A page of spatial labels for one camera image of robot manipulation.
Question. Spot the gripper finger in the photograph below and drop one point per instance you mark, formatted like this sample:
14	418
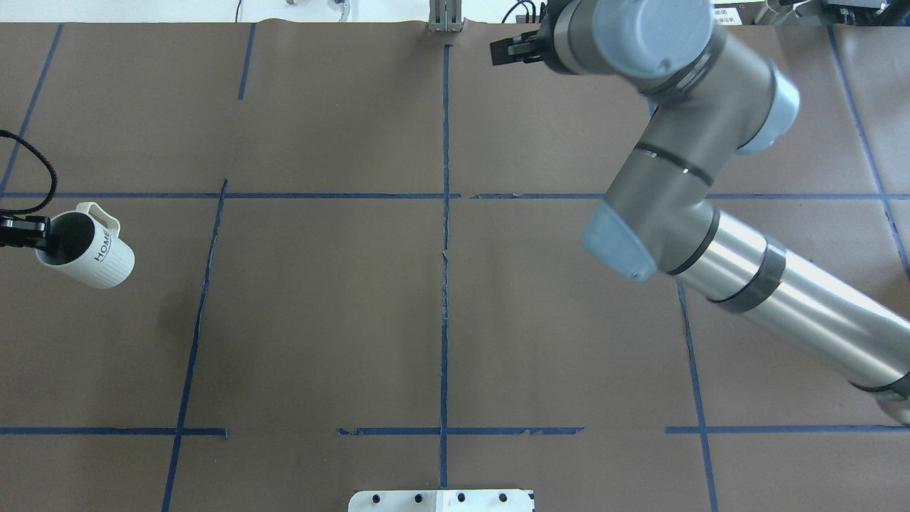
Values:
38	243
508	56
525	43
24	227

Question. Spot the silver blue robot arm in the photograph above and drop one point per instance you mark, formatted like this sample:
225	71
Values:
714	98

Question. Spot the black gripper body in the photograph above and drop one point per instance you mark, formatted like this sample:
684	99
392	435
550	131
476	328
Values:
524	49

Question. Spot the white mug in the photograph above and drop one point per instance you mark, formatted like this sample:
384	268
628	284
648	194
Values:
84	244

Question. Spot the aluminium frame post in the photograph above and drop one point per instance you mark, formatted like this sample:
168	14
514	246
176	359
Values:
445	16

